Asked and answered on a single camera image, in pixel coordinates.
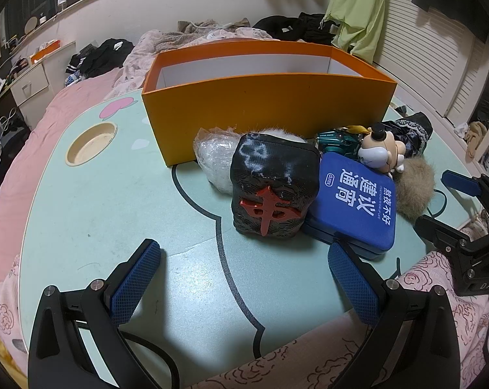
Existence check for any white fluffy ball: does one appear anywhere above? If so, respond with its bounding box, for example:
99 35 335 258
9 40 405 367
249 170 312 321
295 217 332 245
248 127 310 143

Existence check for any cartoon dog figure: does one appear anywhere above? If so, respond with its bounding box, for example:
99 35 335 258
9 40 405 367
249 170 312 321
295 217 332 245
357 124 407 178

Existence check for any light green hanging garment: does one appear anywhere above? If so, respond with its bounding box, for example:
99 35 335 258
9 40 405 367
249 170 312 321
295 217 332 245
325 0 387 63

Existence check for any white louvred panel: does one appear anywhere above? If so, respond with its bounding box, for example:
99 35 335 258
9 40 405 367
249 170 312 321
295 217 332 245
374 0 489 130

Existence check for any black white-striped clothes pile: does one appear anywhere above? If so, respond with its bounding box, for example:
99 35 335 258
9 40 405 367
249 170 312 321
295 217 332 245
64 38 136 86

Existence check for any blue zip case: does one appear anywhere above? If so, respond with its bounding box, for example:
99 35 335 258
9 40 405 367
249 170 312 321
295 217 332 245
301 152 397 261

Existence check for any white drawer cabinet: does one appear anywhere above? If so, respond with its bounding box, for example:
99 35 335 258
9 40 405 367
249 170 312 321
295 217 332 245
10 63 51 106

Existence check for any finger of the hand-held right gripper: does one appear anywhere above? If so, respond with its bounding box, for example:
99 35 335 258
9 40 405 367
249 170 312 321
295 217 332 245
414 216 472 260
441 170 489 201

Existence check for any beige cloth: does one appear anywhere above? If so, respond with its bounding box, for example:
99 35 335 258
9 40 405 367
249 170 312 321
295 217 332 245
465 121 488 159

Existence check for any orange and white box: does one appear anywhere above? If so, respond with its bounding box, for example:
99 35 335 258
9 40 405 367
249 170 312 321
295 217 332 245
30 41 63 63

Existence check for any clear bubble wrap bundle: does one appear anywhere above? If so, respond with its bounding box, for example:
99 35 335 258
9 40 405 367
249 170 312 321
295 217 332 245
194 126 245 194

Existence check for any black hanging garment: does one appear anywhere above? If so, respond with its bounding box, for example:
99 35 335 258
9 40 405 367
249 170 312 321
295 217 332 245
411 0 489 43

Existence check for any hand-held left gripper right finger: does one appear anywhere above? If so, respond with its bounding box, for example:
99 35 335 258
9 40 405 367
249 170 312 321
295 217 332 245
328 242 460 389

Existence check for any beige knitted garment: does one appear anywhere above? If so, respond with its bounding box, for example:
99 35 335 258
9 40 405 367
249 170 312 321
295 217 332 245
176 18 253 41

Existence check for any black cable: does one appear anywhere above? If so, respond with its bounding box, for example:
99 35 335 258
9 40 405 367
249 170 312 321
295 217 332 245
119 328 182 389

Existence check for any black mahjong tile pillow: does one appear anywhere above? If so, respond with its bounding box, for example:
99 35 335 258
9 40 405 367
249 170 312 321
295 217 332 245
230 132 322 243

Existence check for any black patterned pouch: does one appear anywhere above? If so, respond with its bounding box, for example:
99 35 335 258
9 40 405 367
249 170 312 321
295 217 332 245
380 111 434 159

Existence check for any orange cardboard box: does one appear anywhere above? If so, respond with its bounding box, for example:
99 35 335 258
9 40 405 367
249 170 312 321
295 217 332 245
141 37 398 168

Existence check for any grey-brown fur pompom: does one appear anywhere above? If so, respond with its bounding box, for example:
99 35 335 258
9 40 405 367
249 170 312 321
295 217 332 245
394 156 436 219

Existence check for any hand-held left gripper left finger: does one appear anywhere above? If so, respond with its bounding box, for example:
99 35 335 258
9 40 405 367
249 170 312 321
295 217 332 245
28 238 162 389

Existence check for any pink floral blanket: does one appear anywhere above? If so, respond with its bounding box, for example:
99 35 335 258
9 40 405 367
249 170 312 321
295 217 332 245
0 28 489 389

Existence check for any teal toy car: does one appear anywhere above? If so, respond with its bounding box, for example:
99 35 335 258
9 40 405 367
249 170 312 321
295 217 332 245
315 129 367 159

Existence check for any green cartoon-print desktop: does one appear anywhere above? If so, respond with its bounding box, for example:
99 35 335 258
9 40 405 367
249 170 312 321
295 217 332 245
19 85 486 385

